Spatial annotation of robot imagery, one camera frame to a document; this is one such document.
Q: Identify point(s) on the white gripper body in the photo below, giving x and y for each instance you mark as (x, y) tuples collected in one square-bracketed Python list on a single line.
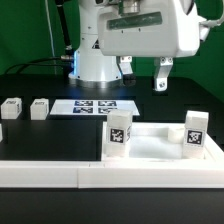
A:
[(160, 28)]

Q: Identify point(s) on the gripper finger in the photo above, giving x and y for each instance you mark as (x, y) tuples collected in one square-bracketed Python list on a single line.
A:
[(163, 67), (124, 66)]

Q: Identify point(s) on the white square tabletop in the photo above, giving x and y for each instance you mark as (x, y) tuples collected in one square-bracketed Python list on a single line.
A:
[(159, 142)]

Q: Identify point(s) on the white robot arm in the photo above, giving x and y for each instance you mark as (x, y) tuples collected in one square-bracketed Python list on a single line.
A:
[(91, 67)]

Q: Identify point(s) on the white marker plate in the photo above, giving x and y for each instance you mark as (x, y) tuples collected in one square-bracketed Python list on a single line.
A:
[(68, 107)]

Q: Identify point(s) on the white U-shaped fence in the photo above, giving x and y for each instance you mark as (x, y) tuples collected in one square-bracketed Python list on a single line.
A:
[(207, 173)]

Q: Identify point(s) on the white block at left edge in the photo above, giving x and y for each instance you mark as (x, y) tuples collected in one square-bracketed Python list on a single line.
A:
[(1, 133)]

